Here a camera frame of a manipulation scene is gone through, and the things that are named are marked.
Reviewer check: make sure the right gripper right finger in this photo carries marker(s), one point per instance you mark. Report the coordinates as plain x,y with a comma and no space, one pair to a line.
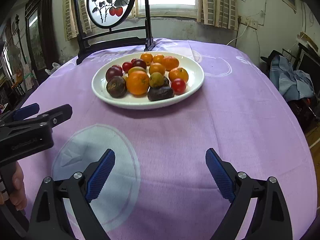
271,219

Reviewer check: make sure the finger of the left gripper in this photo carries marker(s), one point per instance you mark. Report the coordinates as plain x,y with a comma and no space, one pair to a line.
25,112
55,117

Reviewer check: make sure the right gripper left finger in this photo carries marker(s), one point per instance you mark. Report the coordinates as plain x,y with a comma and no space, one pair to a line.
49,218

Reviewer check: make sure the large dark red plum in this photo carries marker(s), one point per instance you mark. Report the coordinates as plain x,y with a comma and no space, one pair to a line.
113,71

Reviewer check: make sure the small yellow-green fruit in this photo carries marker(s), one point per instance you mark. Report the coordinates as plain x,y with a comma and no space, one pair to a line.
156,80

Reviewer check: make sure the left hand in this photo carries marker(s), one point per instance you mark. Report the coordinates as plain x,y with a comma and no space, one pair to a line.
18,197

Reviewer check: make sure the white plastic bag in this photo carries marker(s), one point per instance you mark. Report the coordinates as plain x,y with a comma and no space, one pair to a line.
55,67

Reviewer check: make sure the left beige curtain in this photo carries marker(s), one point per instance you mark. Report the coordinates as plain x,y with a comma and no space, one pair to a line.
69,18

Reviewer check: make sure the beige curtain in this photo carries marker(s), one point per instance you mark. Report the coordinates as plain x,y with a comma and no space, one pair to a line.
218,13
69,18

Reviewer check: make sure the large orange mandarin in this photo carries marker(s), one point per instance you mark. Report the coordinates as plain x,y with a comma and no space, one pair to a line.
138,83

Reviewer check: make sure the yellow-green tomato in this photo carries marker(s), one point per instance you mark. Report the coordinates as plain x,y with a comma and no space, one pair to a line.
136,68

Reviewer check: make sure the dark wooden cabinet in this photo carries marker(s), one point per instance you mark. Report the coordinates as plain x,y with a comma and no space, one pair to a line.
41,42

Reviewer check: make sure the orange cherry tomato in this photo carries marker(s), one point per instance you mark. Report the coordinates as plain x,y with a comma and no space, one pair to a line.
158,58
157,67
147,58

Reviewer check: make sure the purple tablecloth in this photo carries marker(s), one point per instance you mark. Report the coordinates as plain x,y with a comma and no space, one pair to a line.
160,186

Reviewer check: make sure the black framed round screen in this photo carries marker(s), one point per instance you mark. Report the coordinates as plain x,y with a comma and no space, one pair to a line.
107,15

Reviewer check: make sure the small orange mandarin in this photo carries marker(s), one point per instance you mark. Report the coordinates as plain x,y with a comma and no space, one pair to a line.
178,73

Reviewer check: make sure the blue clothes pile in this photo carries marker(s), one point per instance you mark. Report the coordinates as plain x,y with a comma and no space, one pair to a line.
291,84

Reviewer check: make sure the white oval plate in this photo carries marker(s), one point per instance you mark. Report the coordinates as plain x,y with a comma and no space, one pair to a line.
129,101

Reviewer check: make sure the black monitor shelf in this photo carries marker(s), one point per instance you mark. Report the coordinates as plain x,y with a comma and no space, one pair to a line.
305,59

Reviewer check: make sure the right beige curtain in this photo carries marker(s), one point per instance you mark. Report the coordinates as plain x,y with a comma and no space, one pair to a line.
218,13

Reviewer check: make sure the white wall socket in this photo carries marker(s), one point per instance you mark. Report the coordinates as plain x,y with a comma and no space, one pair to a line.
249,22

